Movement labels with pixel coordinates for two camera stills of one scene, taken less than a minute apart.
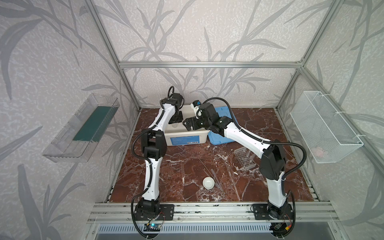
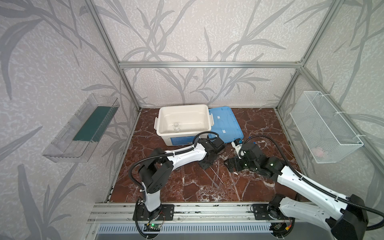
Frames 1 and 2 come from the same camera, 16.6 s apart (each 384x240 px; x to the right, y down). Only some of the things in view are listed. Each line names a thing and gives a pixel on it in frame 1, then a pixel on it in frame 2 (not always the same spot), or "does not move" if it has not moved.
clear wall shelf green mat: [76, 141] does not move
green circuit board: [152, 227] does not move
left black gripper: [175, 117] -> [207, 160]
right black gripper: [193, 121] -> [235, 163]
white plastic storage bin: [177, 134] does not move
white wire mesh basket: [328, 134] does not move
